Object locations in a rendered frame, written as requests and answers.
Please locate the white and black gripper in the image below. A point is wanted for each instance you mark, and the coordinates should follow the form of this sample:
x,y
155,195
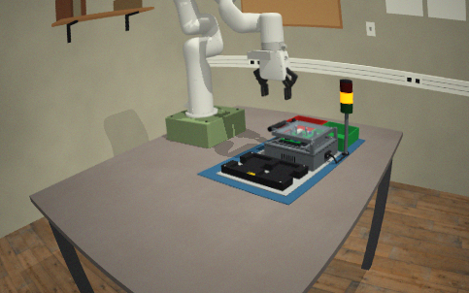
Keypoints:
x,y
276,70

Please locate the green bin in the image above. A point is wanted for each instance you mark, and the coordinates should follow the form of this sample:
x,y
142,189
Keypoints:
x,y
353,133

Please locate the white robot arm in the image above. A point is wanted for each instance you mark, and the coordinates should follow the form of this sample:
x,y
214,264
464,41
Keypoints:
x,y
196,50

